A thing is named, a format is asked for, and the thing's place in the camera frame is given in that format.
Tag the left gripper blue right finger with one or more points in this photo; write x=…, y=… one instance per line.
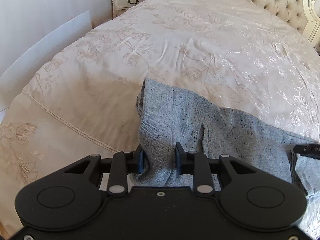
x=184, y=160

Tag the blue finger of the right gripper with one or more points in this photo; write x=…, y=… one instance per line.
x=308, y=150

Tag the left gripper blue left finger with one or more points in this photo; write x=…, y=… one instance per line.
x=134, y=161

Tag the grey knit pants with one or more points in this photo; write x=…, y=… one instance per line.
x=170, y=115

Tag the cream embroidered bedspread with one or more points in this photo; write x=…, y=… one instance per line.
x=83, y=101

